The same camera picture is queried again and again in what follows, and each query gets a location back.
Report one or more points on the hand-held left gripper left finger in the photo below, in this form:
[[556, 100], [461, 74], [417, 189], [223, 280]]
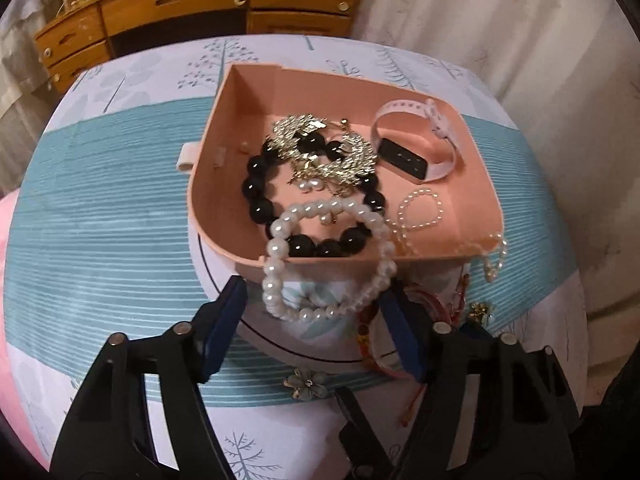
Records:
[[225, 325]]

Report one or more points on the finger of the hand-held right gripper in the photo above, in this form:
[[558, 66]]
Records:
[[360, 420], [470, 329]]

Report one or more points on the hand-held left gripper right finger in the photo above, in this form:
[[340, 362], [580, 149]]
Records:
[[400, 330]]

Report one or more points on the small pearl strand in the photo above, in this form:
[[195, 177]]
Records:
[[403, 206]]

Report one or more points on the pink jewelry tray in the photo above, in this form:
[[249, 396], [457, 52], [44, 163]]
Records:
[[460, 200]]

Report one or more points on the pink smart watch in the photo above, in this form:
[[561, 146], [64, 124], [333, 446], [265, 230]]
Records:
[[405, 160]]

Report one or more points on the gold leaf hair ornament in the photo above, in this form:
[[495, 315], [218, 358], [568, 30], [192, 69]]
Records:
[[350, 160]]

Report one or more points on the flower earring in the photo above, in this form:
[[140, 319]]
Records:
[[480, 310], [305, 382]]

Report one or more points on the tree print tablecloth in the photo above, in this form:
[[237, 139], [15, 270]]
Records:
[[100, 220]]

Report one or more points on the pink blanket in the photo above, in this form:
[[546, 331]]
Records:
[[6, 220]]

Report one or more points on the white floral curtain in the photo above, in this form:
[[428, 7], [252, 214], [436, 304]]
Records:
[[500, 10]]

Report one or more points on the wooden desk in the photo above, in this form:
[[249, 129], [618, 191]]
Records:
[[165, 5]]

